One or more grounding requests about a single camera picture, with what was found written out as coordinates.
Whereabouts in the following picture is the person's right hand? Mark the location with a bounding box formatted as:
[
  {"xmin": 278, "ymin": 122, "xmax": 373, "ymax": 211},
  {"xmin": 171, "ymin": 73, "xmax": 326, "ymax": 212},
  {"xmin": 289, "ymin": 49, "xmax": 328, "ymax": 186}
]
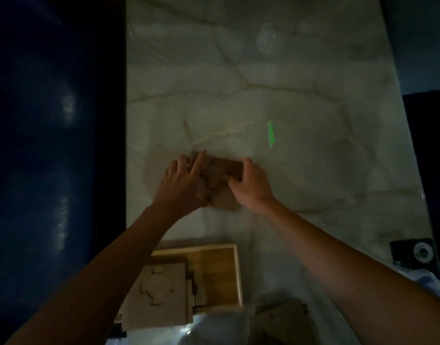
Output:
[{"xmin": 225, "ymin": 157, "xmax": 279, "ymax": 215}]

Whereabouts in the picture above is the person's left hand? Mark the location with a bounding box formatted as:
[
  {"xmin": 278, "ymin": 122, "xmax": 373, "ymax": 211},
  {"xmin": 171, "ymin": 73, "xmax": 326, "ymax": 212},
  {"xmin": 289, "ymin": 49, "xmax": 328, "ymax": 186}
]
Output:
[{"xmin": 152, "ymin": 150, "xmax": 211, "ymax": 220}]

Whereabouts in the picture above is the wooden interlocking puzzle block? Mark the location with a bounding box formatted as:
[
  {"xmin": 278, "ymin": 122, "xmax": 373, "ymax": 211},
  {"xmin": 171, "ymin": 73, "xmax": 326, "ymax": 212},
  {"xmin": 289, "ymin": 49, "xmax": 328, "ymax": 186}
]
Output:
[{"xmin": 189, "ymin": 152, "xmax": 244, "ymax": 212}]

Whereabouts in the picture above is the person's left forearm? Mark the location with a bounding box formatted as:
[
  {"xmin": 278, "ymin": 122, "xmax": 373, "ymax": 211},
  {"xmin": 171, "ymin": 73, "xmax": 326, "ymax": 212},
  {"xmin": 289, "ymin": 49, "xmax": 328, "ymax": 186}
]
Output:
[{"xmin": 5, "ymin": 203, "xmax": 192, "ymax": 345}]

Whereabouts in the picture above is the person's right forearm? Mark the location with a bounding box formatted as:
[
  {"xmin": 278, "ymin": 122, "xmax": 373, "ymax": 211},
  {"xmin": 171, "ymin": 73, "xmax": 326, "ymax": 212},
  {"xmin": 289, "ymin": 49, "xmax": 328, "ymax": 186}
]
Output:
[{"xmin": 257, "ymin": 199, "xmax": 440, "ymax": 345}]

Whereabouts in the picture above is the wooden tray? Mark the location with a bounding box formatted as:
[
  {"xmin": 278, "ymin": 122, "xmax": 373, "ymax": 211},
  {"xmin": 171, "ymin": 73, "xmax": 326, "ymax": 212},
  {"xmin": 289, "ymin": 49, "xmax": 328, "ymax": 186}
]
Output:
[{"xmin": 115, "ymin": 242, "xmax": 244, "ymax": 332}]

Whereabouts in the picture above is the dark blue sofa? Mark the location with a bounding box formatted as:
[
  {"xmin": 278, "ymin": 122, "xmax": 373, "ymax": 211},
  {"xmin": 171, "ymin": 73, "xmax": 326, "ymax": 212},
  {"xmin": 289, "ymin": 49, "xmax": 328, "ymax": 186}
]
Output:
[{"xmin": 0, "ymin": 0, "xmax": 127, "ymax": 345}]

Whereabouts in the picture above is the light wooden puzzle board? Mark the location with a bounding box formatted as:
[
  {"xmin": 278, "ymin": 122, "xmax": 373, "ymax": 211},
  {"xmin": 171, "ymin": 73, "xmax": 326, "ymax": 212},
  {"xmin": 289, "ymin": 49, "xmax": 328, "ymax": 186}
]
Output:
[{"xmin": 120, "ymin": 262, "xmax": 194, "ymax": 330}]

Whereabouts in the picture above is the clear drinking glass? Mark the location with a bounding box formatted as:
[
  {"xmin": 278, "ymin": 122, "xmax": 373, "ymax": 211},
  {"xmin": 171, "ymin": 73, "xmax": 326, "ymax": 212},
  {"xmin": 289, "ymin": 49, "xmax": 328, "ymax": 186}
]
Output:
[{"xmin": 256, "ymin": 23, "xmax": 283, "ymax": 55}]

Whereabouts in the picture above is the black round-lens device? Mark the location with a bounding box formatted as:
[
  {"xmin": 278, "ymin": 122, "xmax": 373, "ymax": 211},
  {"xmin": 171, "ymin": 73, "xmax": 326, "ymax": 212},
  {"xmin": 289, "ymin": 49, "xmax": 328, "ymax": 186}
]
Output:
[{"xmin": 390, "ymin": 239, "xmax": 440, "ymax": 281}]

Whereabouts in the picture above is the white cloth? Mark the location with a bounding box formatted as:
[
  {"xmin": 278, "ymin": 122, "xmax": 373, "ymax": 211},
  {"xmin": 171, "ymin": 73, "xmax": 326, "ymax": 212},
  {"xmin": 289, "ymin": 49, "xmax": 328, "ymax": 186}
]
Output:
[{"xmin": 396, "ymin": 265, "xmax": 440, "ymax": 304}]

